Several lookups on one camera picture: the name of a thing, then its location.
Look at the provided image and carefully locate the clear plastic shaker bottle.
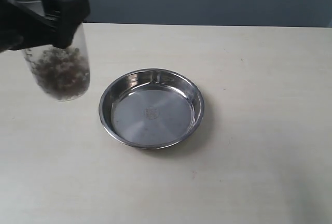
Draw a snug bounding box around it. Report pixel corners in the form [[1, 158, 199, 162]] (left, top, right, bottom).
[[15, 0, 90, 101]]

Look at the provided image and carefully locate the round stainless steel dish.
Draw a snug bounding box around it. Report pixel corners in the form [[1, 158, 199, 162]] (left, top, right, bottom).
[[99, 68, 205, 150]]

